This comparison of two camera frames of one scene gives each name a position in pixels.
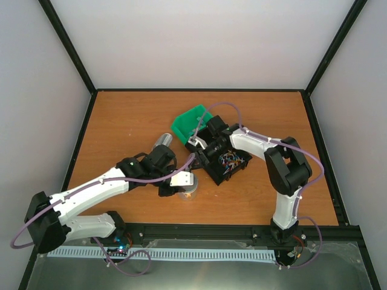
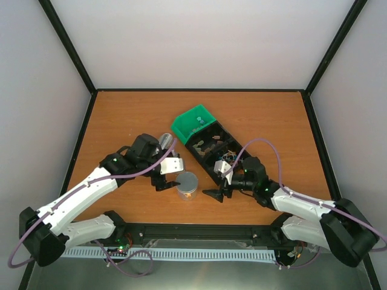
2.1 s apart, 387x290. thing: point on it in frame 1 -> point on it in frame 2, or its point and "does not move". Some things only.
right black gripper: x=205 y=157 -> x=217 y=194
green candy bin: x=185 y=124 does not move
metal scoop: x=165 y=139 does not move
